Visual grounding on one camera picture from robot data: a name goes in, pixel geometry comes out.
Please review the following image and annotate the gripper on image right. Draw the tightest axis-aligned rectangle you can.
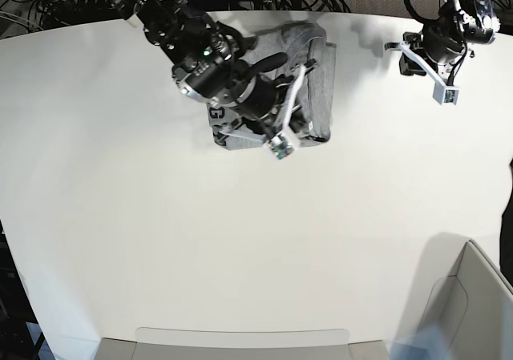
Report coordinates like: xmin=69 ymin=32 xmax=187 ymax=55
xmin=399 ymin=22 xmax=468 ymax=76

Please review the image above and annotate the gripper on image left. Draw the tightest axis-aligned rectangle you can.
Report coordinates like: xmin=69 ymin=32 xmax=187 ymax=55
xmin=236 ymin=53 xmax=293 ymax=130

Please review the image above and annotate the grey T-shirt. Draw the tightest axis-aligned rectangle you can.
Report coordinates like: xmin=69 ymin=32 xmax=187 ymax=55
xmin=207 ymin=22 xmax=336 ymax=147

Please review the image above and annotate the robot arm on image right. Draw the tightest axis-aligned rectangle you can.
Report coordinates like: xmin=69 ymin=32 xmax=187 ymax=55
xmin=403 ymin=0 xmax=500 ymax=86

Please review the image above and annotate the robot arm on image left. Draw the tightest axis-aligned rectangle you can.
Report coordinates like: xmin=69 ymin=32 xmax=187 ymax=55
xmin=108 ymin=0 xmax=292 ymax=132

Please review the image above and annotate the grey bin at right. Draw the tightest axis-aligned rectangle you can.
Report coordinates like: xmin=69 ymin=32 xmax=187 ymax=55
xmin=414 ymin=241 xmax=512 ymax=359

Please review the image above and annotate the grey tray at bottom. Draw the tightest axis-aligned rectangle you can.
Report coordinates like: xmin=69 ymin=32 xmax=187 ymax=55
xmin=95 ymin=327 xmax=390 ymax=359

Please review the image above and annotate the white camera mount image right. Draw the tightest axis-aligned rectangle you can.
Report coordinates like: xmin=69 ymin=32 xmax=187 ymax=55
xmin=384 ymin=31 xmax=460 ymax=105

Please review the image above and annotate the white camera mount image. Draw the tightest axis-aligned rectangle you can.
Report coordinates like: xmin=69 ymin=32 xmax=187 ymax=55
xmin=218 ymin=59 xmax=317 ymax=163
xmin=384 ymin=31 xmax=460 ymax=105

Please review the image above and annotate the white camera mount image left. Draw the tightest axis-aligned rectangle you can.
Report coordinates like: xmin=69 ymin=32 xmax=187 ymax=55
xmin=218 ymin=59 xmax=317 ymax=163

